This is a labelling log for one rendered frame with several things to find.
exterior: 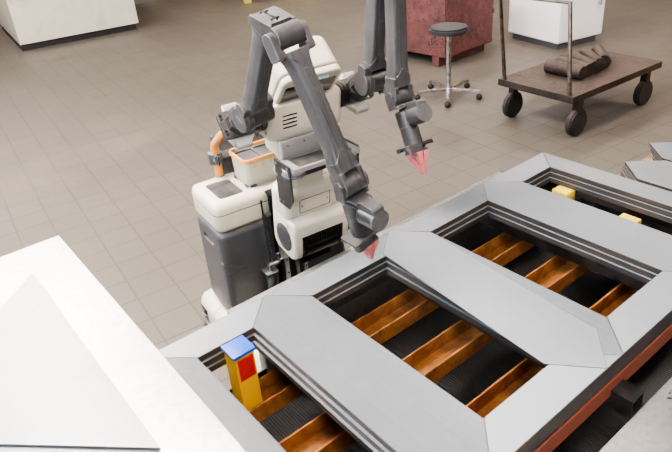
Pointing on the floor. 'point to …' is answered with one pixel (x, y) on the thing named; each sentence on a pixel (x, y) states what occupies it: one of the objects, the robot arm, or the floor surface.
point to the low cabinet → (66, 5)
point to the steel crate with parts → (471, 4)
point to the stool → (448, 62)
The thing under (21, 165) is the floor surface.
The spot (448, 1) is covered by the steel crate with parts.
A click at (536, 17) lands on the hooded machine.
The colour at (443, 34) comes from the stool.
